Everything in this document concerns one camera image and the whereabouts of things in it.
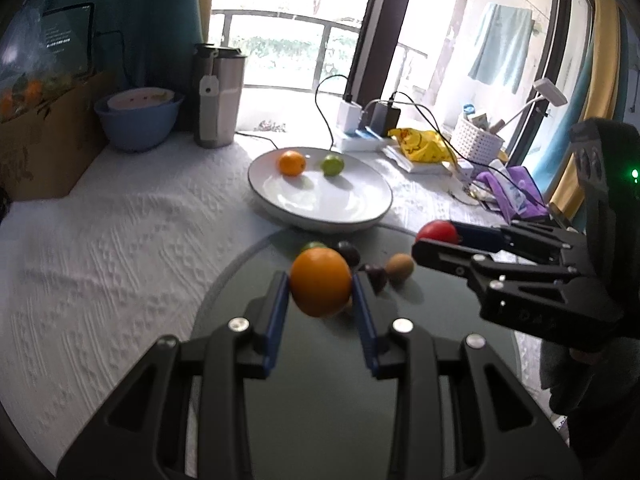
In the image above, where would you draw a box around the purple cloth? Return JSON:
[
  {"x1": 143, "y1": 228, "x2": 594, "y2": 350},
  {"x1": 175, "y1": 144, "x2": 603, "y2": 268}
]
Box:
[{"x1": 475, "y1": 167, "x2": 551, "y2": 221}]

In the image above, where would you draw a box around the black tablet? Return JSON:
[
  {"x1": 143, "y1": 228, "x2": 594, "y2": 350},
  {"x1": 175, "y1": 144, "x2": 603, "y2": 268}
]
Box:
[{"x1": 42, "y1": 2, "x2": 96, "y2": 78}]

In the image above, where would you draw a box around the orange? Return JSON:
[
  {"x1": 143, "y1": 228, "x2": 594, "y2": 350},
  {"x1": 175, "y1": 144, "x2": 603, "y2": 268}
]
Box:
[
  {"x1": 289, "y1": 247, "x2": 353, "y2": 318},
  {"x1": 278, "y1": 149, "x2": 307, "y2": 177}
]

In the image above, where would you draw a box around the white paper pack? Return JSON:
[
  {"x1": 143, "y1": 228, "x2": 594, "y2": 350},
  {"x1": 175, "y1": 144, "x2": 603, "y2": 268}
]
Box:
[{"x1": 382, "y1": 147, "x2": 453, "y2": 175}]

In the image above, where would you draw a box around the white desk lamp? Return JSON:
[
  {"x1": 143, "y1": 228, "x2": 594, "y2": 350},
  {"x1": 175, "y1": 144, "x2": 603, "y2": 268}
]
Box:
[{"x1": 500, "y1": 78, "x2": 568, "y2": 131}]

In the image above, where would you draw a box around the balcony railing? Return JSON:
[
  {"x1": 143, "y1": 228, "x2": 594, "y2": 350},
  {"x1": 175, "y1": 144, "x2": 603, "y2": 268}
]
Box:
[{"x1": 210, "y1": 9, "x2": 431, "y2": 96}]

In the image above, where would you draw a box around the dark window post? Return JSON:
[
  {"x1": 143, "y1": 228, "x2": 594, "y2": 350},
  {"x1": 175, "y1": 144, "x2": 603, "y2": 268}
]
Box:
[{"x1": 345, "y1": 0, "x2": 421, "y2": 106}]

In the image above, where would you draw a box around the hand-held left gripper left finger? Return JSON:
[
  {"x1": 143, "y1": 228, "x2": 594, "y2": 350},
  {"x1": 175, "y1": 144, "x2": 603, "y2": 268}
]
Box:
[{"x1": 57, "y1": 270, "x2": 291, "y2": 480}]

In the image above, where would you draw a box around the yellow plastic bag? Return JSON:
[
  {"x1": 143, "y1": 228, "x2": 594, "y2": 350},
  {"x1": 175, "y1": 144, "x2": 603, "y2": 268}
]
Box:
[{"x1": 388, "y1": 127, "x2": 453, "y2": 163}]

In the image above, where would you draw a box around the white woven basket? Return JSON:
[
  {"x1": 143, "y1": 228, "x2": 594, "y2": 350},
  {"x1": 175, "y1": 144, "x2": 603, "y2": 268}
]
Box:
[{"x1": 451, "y1": 112, "x2": 506, "y2": 165}]

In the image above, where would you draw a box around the hanging teal towel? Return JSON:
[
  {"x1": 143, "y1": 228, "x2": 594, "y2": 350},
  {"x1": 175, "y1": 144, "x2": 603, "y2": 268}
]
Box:
[{"x1": 467, "y1": 2, "x2": 536, "y2": 95}]

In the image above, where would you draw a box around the blue bowl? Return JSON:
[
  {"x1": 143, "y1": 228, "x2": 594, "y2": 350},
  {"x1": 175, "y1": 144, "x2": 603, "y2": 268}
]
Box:
[{"x1": 94, "y1": 91, "x2": 185, "y2": 153}]

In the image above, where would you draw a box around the clear bag of tangerines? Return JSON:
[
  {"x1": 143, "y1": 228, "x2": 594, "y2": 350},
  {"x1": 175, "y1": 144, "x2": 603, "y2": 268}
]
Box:
[{"x1": 0, "y1": 10, "x2": 96, "y2": 121}]

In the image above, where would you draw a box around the black tablet cable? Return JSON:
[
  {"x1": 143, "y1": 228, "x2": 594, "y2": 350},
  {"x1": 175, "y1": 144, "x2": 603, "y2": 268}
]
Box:
[{"x1": 92, "y1": 29, "x2": 126, "y2": 91}]

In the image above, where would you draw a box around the white textured tablecloth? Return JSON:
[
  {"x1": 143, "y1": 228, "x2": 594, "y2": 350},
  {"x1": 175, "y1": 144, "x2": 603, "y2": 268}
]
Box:
[{"x1": 0, "y1": 130, "x2": 566, "y2": 476}]

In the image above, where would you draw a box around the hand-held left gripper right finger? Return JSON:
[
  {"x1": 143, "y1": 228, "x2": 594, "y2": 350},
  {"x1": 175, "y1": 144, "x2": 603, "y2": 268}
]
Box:
[{"x1": 351, "y1": 272, "x2": 583, "y2": 480}]

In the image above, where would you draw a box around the white charger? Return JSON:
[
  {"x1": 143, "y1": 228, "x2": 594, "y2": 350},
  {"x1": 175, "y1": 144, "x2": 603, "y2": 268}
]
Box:
[{"x1": 337, "y1": 100, "x2": 363, "y2": 133}]

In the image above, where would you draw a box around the dark charger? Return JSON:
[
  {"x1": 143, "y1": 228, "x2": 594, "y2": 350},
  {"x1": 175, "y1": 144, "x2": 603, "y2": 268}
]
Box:
[{"x1": 367, "y1": 101, "x2": 402, "y2": 136}]

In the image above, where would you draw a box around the pink bowl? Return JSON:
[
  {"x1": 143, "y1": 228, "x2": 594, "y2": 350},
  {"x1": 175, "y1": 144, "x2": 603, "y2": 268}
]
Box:
[{"x1": 106, "y1": 87, "x2": 176, "y2": 111}]

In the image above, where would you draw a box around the teal curtain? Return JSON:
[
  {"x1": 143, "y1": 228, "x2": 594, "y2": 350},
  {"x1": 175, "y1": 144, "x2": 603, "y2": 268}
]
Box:
[
  {"x1": 45, "y1": 0, "x2": 211, "y2": 131},
  {"x1": 530, "y1": 35, "x2": 596, "y2": 191}
]

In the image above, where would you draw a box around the cardboard box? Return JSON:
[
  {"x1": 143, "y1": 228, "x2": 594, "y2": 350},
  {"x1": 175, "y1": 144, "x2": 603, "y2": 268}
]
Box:
[{"x1": 0, "y1": 71, "x2": 118, "y2": 202}]

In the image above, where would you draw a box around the person's right forearm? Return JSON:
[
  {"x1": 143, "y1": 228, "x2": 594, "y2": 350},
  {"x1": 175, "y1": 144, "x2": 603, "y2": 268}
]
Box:
[{"x1": 540, "y1": 340, "x2": 640, "y2": 480}]

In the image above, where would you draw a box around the white power strip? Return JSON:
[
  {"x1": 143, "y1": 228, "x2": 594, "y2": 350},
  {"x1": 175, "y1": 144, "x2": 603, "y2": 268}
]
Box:
[{"x1": 334, "y1": 127, "x2": 396, "y2": 152}]

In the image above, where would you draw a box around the yellow curtain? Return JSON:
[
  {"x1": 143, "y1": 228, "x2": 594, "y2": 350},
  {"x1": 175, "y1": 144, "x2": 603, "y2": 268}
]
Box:
[{"x1": 555, "y1": 0, "x2": 626, "y2": 231}]

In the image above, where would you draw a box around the steel tumbler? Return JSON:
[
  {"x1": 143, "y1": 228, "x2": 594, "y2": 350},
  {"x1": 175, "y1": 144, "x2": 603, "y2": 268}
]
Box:
[{"x1": 194, "y1": 42, "x2": 248, "y2": 149}]

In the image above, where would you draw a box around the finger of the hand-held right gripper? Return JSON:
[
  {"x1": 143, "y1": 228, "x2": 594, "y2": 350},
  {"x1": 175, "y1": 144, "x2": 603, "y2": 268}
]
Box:
[
  {"x1": 447, "y1": 219, "x2": 588, "y2": 266},
  {"x1": 412, "y1": 239, "x2": 608, "y2": 311}
]

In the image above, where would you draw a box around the grey round mat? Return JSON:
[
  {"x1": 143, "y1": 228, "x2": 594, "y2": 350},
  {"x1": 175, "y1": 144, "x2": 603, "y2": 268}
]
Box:
[{"x1": 192, "y1": 230, "x2": 521, "y2": 480}]

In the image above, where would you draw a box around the red apple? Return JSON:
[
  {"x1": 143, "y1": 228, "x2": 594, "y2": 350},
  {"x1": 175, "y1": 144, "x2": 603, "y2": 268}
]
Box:
[{"x1": 416, "y1": 220, "x2": 460, "y2": 247}]

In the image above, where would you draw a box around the dark plum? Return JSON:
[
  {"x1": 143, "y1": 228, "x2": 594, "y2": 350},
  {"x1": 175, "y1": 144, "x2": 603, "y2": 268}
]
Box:
[
  {"x1": 364, "y1": 264, "x2": 389, "y2": 295},
  {"x1": 336, "y1": 241, "x2": 362, "y2": 268}
]

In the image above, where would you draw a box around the white plate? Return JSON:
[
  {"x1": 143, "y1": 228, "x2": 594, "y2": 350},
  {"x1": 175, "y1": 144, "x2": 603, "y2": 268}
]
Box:
[{"x1": 248, "y1": 146, "x2": 394, "y2": 233}]

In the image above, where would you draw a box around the brown kiwi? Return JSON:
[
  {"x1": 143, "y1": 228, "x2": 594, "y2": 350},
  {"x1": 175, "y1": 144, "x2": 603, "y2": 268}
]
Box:
[{"x1": 385, "y1": 253, "x2": 416, "y2": 281}]

